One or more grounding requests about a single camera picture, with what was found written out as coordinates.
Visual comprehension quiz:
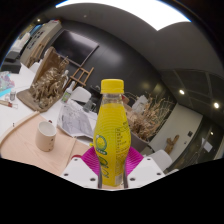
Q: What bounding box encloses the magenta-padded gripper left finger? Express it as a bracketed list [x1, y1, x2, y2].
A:
[60, 145, 103, 190]

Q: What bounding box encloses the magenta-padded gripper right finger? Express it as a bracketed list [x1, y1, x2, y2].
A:
[123, 145, 166, 190]

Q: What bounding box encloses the yellow drink bottle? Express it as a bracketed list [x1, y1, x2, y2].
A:
[92, 78, 132, 188]

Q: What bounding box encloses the white chair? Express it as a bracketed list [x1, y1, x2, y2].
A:
[148, 149, 173, 173]
[70, 86, 92, 104]

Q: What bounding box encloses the wooden figure sculpture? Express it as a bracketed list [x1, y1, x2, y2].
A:
[164, 134, 180, 155]

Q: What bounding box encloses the beige ceramic cup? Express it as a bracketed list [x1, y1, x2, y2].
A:
[35, 120, 58, 153]

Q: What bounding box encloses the printed newspaper sheet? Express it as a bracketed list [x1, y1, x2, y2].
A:
[57, 99, 98, 139]

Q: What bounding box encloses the dry plant in grey pot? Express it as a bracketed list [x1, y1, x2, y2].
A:
[124, 93, 177, 153]

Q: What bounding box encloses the glass jar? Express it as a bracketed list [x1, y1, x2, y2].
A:
[83, 99, 96, 113]

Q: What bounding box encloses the small green-label plastic bottle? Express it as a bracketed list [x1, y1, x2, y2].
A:
[60, 80, 77, 104]

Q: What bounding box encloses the brown carved wood sculpture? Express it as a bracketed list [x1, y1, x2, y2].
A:
[16, 46, 70, 113]

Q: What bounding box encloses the white plaster bust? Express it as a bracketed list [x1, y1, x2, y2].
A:
[60, 68, 70, 90]

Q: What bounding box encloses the wooden easel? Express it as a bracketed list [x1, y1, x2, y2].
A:
[68, 65, 95, 88]

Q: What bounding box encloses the paint brush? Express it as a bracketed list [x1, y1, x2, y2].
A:
[0, 99, 18, 109]

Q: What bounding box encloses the small clear jar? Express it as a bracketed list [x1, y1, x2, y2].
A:
[9, 88, 17, 102]

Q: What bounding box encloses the black box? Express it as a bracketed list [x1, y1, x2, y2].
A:
[0, 49, 23, 74]

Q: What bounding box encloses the white cabinet with posters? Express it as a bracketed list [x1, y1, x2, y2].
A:
[19, 19, 63, 68]

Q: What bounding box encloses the white plaster statue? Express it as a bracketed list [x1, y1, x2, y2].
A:
[13, 32, 31, 54]

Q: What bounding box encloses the long ceiling light panel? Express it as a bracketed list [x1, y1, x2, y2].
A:
[54, 0, 192, 32]

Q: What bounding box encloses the black wall screen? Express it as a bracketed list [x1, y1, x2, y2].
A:
[50, 29, 100, 68]

